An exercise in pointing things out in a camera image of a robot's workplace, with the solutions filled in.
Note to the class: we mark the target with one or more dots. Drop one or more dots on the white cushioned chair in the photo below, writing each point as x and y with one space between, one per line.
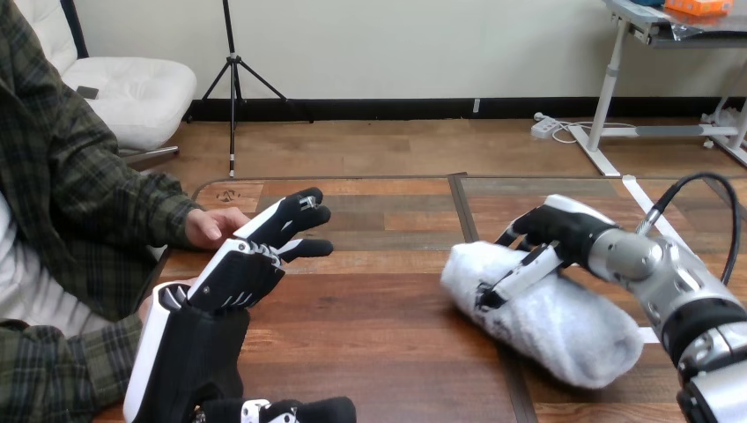
134 93

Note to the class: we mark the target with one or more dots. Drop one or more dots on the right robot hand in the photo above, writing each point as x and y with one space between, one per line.
566 230

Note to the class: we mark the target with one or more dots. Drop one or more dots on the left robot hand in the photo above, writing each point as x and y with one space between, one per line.
192 350

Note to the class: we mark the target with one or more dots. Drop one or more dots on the person's forearm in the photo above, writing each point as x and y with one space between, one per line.
58 373
149 213

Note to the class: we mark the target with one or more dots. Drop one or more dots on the person's hand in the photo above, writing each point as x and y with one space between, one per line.
210 226

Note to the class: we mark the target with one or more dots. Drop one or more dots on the white desk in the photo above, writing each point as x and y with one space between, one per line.
607 99

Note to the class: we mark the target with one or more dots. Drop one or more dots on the person's body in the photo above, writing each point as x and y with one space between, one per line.
35 146

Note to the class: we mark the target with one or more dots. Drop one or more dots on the white power strip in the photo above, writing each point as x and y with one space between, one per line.
544 126

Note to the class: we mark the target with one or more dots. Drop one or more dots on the small dark flat object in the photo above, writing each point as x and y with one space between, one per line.
87 92

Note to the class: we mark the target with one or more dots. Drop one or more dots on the orange thing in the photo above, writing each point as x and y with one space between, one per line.
697 6

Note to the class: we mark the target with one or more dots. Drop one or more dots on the white towel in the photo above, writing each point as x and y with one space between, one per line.
560 333

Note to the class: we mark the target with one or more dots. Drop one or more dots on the black tripod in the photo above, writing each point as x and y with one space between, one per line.
233 70

